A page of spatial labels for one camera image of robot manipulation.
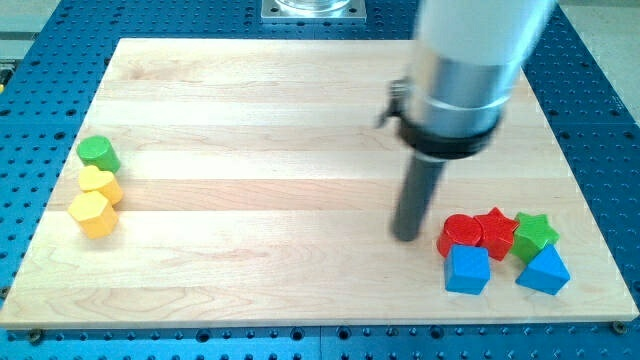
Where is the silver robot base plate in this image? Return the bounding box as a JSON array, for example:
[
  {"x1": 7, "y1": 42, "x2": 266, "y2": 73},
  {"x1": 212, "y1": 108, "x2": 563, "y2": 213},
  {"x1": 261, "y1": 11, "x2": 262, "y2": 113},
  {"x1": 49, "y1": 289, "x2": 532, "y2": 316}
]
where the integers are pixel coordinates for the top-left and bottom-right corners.
[{"x1": 260, "y1": 0, "x2": 367, "y2": 23}]

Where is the red cylinder block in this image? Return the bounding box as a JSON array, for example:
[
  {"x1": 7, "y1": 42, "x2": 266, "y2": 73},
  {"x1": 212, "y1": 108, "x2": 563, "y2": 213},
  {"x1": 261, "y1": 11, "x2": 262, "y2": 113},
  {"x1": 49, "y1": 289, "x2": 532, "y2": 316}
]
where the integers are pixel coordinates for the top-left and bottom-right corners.
[{"x1": 436, "y1": 214, "x2": 483, "y2": 257}]

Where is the yellow hexagon block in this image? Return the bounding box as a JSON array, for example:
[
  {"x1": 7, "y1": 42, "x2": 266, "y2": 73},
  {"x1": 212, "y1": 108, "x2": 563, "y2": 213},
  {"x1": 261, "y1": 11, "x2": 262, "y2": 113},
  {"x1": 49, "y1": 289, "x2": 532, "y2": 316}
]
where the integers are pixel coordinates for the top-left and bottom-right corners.
[{"x1": 67, "y1": 191, "x2": 119, "y2": 239}]

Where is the yellow heart block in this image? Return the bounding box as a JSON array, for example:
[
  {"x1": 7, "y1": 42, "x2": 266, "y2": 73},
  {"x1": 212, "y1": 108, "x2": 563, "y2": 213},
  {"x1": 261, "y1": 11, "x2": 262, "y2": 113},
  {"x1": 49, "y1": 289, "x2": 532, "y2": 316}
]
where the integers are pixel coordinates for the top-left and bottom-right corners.
[{"x1": 78, "y1": 165, "x2": 124, "y2": 205}]

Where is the blue triangle block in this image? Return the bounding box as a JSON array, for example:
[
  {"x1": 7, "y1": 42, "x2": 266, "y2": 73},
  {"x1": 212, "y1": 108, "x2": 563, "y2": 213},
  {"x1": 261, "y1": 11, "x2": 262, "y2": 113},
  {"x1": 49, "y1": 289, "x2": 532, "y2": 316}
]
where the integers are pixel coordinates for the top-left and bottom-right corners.
[{"x1": 515, "y1": 245, "x2": 571, "y2": 296}]

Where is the red star block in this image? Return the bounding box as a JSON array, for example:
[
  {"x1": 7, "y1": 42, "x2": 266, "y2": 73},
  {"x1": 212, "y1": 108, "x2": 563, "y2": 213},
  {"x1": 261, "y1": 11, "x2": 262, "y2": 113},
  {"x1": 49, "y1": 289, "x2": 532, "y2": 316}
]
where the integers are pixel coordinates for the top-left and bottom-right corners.
[{"x1": 474, "y1": 207, "x2": 519, "y2": 261}]

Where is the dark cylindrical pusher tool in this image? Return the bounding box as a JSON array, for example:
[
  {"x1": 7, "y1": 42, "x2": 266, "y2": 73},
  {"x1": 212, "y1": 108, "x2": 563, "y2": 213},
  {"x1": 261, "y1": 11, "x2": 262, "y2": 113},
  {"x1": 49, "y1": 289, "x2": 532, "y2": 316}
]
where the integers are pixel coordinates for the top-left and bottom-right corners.
[{"x1": 391, "y1": 153, "x2": 446, "y2": 241}]

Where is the light wooden board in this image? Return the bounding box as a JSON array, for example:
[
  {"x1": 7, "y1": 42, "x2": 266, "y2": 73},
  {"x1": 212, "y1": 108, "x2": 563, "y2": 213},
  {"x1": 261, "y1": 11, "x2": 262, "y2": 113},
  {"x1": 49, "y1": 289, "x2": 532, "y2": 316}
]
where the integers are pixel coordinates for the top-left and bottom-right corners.
[{"x1": 1, "y1": 38, "x2": 638, "y2": 329}]

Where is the green cylinder block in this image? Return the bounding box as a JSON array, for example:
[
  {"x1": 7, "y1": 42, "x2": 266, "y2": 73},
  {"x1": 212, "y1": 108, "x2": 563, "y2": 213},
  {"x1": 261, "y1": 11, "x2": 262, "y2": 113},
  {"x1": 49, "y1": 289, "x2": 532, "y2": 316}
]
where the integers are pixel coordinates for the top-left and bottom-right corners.
[{"x1": 76, "y1": 135, "x2": 121, "y2": 173}]

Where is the green star block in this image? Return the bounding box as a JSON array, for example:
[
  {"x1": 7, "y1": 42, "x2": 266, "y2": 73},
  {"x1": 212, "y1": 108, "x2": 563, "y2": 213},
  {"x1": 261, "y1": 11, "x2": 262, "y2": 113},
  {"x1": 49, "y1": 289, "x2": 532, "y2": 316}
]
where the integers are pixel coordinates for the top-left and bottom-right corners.
[{"x1": 510, "y1": 212, "x2": 560, "y2": 264}]

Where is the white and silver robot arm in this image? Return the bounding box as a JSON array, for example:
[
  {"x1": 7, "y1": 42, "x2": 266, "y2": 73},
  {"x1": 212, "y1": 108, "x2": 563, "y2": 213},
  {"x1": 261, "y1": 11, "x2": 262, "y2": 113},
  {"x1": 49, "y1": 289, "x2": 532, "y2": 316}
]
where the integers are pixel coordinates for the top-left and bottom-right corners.
[{"x1": 381, "y1": 0, "x2": 555, "y2": 162}]

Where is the blue cube block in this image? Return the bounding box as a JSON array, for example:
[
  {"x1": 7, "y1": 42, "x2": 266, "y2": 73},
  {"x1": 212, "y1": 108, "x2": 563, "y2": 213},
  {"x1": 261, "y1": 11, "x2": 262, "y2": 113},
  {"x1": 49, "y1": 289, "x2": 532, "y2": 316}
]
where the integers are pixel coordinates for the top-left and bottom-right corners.
[{"x1": 444, "y1": 245, "x2": 491, "y2": 295}]

